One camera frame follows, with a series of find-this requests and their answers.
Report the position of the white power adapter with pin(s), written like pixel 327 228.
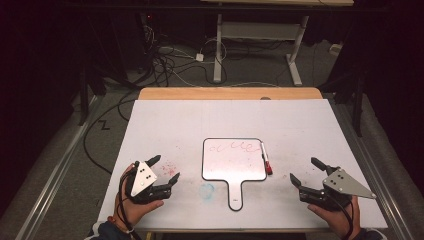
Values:
pixel 199 57

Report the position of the white desk frame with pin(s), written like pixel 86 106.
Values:
pixel 260 30

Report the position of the person's left hand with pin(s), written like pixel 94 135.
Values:
pixel 133 211

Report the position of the small white floor box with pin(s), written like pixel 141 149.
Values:
pixel 335 48

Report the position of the large white table sheet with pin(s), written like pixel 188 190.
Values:
pixel 186 133

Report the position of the metal floor rail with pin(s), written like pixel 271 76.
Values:
pixel 56 173
pixel 373 166

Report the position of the paddle-shaped small whiteboard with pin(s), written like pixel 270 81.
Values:
pixel 233 163

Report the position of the light desk top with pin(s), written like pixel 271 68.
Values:
pixel 276 2

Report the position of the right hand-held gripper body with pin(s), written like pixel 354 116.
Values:
pixel 343 185

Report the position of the white marker with red cap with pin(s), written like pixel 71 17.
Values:
pixel 266 161

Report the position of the black stand post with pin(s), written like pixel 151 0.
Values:
pixel 83 100
pixel 358 106

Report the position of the wooden table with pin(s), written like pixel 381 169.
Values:
pixel 216 94

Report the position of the person's right hand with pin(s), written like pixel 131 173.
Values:
pixel 338 221

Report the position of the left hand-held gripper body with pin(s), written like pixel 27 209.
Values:
pixel 143 180

